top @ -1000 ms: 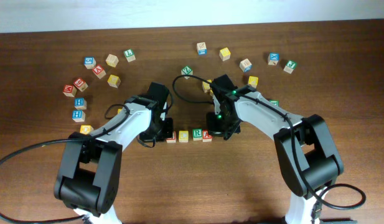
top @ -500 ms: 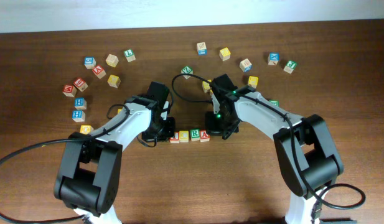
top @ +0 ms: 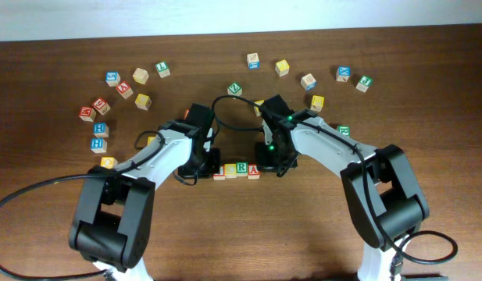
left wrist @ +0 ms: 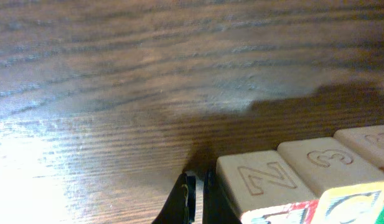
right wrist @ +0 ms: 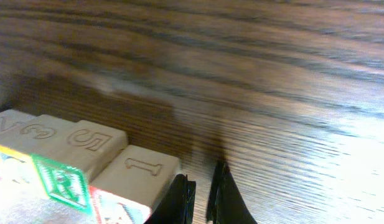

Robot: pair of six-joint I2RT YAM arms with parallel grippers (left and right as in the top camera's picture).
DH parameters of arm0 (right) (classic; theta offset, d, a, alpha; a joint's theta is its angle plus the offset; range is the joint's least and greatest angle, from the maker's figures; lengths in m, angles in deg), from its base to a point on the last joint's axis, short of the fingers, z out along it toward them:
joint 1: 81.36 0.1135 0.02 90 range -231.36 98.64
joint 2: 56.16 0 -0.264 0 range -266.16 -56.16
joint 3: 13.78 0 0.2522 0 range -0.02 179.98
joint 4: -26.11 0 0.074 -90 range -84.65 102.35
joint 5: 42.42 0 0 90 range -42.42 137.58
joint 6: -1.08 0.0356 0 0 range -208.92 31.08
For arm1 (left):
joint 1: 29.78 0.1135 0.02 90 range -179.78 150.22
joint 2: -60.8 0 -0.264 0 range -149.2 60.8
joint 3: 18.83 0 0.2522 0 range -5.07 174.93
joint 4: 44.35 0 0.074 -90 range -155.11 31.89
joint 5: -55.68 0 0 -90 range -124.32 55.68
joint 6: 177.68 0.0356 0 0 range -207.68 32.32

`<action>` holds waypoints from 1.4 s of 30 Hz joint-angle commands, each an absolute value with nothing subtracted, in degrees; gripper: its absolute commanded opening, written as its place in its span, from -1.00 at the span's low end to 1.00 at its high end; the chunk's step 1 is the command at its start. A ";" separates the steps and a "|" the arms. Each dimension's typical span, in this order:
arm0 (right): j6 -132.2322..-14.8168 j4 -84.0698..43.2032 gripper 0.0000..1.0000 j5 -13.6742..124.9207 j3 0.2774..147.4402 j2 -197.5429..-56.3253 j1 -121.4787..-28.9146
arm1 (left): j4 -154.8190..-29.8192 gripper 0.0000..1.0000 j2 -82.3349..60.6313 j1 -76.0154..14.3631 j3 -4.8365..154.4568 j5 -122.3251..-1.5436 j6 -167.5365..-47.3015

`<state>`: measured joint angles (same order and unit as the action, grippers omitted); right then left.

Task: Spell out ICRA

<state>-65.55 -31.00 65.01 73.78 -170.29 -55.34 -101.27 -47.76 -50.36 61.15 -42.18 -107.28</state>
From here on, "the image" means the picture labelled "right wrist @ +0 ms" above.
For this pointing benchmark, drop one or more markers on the red A letter block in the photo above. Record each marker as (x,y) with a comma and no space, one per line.
(132,185)

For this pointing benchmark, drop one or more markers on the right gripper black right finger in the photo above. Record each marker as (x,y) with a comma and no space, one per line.
(225,203)

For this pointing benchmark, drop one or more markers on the green R letter block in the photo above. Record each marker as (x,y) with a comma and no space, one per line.
(69,162)

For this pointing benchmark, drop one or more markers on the yellow C letter block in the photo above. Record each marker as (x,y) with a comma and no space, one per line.
(17,146)

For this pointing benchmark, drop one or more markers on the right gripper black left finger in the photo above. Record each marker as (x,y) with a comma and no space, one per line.
(177,206)

